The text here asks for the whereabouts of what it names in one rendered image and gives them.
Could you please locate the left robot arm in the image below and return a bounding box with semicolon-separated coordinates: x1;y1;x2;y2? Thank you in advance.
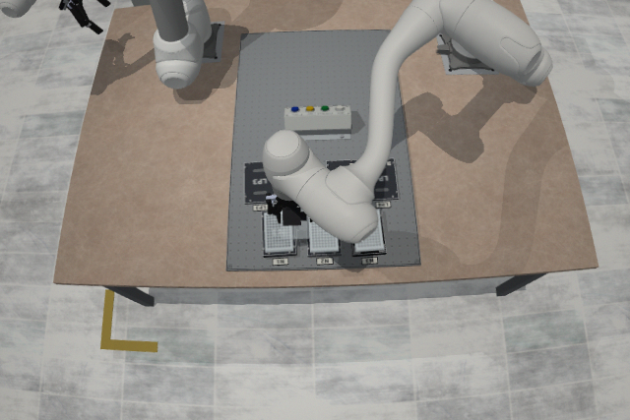
263;0;553;244

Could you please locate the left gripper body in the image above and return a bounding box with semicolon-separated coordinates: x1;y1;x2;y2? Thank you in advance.
276;197;297;207

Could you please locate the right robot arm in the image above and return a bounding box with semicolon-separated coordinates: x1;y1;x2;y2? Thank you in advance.
0;0;220;90

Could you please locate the white operator button panel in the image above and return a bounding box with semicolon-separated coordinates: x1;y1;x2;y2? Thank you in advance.
284;105;351;141

